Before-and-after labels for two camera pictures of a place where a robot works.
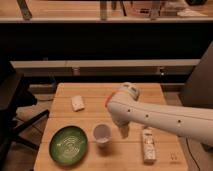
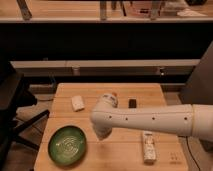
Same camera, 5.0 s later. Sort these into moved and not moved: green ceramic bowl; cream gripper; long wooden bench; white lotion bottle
Moved: cream gripper
Not moved: long wooden bench; green ceramic bowl; white lotion bottle
